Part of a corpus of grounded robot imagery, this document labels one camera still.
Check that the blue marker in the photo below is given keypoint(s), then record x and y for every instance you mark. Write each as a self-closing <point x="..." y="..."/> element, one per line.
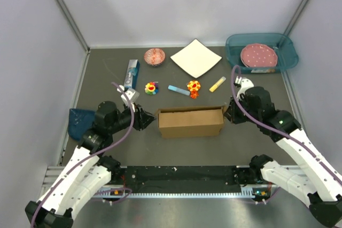
<point x="178" y="90"/>

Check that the teal plastic bin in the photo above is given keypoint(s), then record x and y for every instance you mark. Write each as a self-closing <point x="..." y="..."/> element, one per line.
<point x="281" y="44"/>

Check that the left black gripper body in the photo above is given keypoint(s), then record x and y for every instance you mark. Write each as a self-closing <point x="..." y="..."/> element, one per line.
<point x="133" y="122"/>

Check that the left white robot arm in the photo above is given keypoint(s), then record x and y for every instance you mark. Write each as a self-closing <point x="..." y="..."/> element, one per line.
<point x="88" y="170"/>

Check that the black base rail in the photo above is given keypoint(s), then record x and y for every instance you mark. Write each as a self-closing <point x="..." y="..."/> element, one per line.
<point x="182" y="179"/>

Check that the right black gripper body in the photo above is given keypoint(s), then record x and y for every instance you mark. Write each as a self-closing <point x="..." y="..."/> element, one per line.
<point x="238" y="115"/>

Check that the rainbow flower plush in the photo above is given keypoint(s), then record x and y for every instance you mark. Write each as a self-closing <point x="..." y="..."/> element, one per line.
<point x="151" y="88"/>

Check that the dark blue leaf dish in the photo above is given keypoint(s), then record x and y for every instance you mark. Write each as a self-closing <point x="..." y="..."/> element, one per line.
<point x="79" y="121"/>

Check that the orange flower plush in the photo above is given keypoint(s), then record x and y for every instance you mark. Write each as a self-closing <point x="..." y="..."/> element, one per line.
<point x="193" y="86"/>

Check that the blue toothpaste box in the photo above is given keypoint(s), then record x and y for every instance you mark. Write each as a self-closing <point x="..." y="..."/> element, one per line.
<point x="131" y="74"/>

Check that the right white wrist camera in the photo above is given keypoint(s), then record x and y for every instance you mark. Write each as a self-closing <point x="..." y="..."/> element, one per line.
<point x="243" y="84"/>

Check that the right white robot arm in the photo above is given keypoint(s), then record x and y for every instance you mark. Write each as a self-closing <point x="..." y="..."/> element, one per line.
<point x="320" y="188"/>

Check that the red patterned bowl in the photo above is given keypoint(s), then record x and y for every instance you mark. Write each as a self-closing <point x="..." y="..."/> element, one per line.
<point x="154" y="57"/>

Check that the pink polka dot plate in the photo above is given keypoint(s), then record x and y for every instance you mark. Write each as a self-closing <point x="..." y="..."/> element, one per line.
<point x="258" y="55"/>

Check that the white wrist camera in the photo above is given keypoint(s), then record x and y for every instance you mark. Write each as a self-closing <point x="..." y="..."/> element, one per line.
<point x="128" y="95"/>
<point x="243" y="84"/>

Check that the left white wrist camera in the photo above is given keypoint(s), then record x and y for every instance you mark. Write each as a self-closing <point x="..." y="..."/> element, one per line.
<point x="128" y="95"/>

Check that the red glitter ornament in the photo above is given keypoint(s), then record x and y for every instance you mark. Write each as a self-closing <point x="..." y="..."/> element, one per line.
<point x="194" y="94"/>

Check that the white square plate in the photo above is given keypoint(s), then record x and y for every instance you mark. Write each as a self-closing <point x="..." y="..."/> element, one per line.
<point x="196" y="59"/>

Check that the brown cardboard box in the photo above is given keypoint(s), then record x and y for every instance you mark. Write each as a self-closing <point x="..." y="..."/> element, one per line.
<point x="184" y="122"/>

